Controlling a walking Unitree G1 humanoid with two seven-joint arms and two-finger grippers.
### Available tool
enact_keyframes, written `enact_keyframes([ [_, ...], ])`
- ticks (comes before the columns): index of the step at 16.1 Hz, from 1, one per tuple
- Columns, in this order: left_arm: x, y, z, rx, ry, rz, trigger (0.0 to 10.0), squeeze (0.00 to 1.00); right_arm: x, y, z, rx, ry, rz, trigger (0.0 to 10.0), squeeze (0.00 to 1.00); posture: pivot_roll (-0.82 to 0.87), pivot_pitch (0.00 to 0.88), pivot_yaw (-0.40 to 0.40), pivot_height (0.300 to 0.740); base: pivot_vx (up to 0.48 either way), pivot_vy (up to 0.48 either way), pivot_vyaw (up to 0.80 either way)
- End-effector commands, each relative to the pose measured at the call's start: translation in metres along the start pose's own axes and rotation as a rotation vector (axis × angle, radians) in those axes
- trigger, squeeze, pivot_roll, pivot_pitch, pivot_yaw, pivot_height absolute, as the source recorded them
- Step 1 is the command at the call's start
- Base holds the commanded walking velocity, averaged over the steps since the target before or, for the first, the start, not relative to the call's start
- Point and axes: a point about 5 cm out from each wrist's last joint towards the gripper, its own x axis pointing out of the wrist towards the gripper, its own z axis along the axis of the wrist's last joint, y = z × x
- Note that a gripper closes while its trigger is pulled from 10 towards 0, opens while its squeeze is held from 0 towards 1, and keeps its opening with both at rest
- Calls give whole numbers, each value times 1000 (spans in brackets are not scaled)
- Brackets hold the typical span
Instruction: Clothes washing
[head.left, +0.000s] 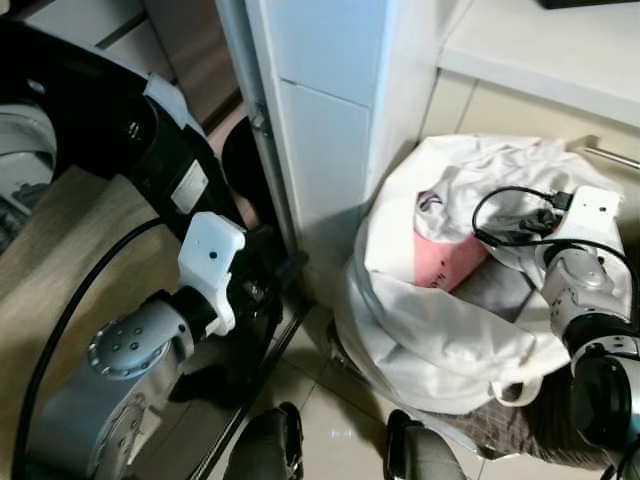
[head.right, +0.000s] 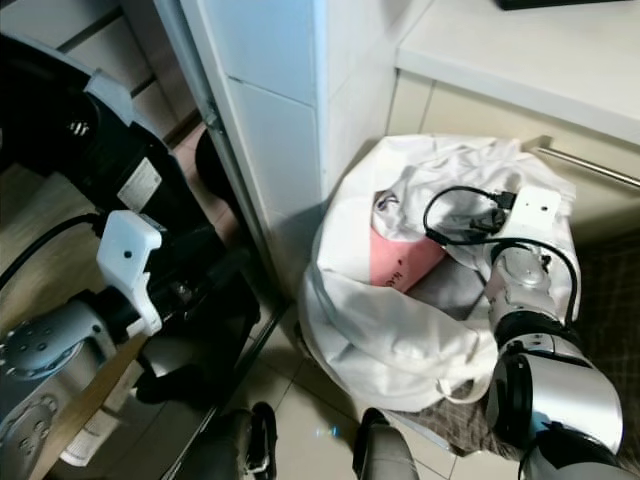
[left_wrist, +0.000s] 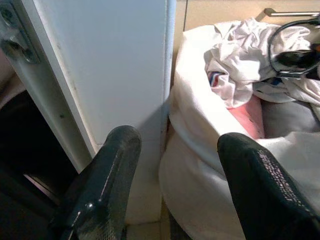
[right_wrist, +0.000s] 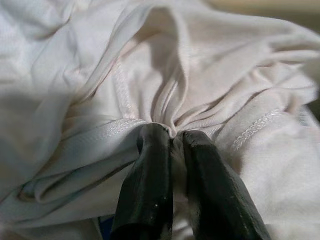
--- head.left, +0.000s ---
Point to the pink garment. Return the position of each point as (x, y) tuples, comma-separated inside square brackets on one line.
[(445, 258)]

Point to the dark round bin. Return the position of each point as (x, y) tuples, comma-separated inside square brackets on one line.
[(245, 165)]

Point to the white garment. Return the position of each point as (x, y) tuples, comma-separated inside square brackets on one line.
[(490, 170)]

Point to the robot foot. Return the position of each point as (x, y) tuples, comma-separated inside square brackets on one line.
[(265, 445), (425, 450)]

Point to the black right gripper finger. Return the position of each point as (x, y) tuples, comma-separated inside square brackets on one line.
[(502, 228)]

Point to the white laundry bag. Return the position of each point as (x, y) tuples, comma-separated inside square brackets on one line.
[(440, 340)]

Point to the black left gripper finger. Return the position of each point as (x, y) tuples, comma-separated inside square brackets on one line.
[(292, 265)]

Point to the white counter shelf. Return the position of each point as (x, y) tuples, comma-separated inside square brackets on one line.
[(560, 50)]

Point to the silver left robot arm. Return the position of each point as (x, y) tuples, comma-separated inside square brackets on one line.
[(120, 360)]

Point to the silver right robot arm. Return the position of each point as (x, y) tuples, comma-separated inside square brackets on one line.
[(590, 320)]

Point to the white cabinet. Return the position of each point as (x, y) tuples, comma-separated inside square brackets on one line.
[(330, 100)]

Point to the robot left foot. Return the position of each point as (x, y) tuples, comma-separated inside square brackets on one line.
[(265, 445)]

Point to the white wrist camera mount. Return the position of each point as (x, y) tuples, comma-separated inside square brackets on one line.
[(210, 250), (592, 212)]

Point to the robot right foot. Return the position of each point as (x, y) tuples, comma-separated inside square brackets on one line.
[(425, 450)]

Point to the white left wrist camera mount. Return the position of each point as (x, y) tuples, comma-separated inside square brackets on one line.
[(210, 250)]

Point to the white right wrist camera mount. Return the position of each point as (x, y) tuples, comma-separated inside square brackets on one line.
[(592, 212)]

